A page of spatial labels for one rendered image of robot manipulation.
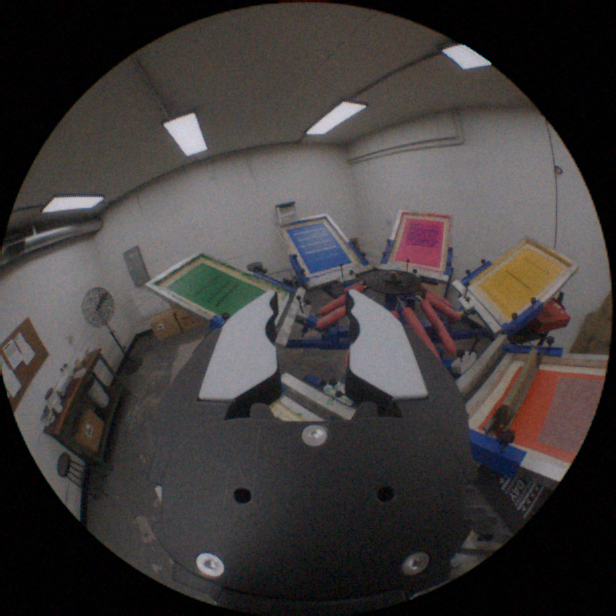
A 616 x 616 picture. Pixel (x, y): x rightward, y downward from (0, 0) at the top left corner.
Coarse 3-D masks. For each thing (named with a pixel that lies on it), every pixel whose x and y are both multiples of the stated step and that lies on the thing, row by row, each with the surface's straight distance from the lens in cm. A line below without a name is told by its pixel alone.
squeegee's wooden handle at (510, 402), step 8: (536, 352) 94; (528, 360) 87; (536, 360) 97; (528, 368) 83; (520, 376) 78; (528, 376) 84; (520, 384) 75; (512, 392) 71; (520, 392) 77; (504, 400) 68; (512, 400) 69; (504, 408) 67; (512, 408) 72; (504, 416) 69; (504, 424) 71
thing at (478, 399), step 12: (504, 360) 103; (552, 360) 105; (564, 360) 105; (576, 360) 104; (588, 360) 105; (600, 360) 105; (504, 372) 99; (492, 384) 88; (480, 396) 82; (468, 408) 77; (528, 456) 64; (528, 468) 62; (540, 468) 62; (552, 468) 63; (564, 468) 64; (540, 480) 63; (552, 480) 62
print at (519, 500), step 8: (504, 480) 101; (512, 480) 104; (520, 480) 107; (528, 480) 111; (504, 488) 101; (512, 488) 104; (520, 488) 107; (528, 488) 111; (536, 488) 115; (512, 496) 104; (520, 496) 107; (528, 496) 111; (536, 496) 115; (520, 504) 107; (528, 504) 111; (520, 512) 108; (528, 512) 111
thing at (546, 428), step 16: (528, 400) 85; (528, 416) 79; (544, 416) 80; (560, 416) 81; (576, 416) 82; (592, 416) 84; (496, 432) 73; (528, 432) 74; (544, 432) 75; (560, 432) 76; (576, 432) 78; (528, 448) 70; (544, 448) 71; (560, 448) 72; (576, 448) 74
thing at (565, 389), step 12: (516, 372) 100; (540, 372) 100; (552, 372) 101; (564, 372) 101; (540, 384) 93; (552, 384) 94; (564, 384) 94; (576, 384) 95; (588, 384) 97; (600, 384) 98; (528, 396) 87; (540, 396) 87; (552, 396) 88; (564, 396) 89; (576, 396) 90; (588, 396) 91; (576, 408) 85; (588, 408) 86
